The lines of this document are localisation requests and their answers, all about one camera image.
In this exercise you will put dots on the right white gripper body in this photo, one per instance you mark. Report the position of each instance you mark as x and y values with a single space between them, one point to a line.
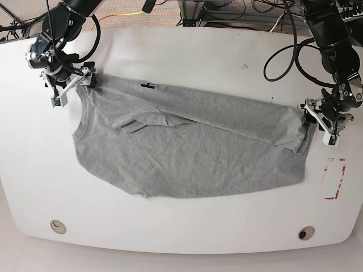
56 67

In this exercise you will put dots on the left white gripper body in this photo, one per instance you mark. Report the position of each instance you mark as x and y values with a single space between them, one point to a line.
335 106

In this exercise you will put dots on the grey Hugging Face T-shirt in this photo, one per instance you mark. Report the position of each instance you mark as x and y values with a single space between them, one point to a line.
158 140

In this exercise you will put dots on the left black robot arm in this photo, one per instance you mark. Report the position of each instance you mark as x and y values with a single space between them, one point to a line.
330 37

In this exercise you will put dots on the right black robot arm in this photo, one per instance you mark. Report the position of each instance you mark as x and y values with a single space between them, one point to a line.
64 23

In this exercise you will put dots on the red tape rectangle marking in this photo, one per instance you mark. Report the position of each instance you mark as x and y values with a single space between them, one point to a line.
333 178

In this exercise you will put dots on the black tripod legs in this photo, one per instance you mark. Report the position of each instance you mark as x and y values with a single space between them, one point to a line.
17 28

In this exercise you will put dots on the white power strip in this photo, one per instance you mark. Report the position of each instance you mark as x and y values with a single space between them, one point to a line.
351 13

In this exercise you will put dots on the right table cable grommet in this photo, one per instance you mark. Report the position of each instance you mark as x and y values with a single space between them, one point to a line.
306 233

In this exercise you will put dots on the table cable grommet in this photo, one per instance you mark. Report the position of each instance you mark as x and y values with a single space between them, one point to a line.
58 227
306 233

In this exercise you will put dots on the aluminium frame base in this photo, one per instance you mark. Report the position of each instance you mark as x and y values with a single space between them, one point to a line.
198 13

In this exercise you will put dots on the left table cable grommet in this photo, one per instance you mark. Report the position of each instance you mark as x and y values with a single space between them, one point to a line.
58 227

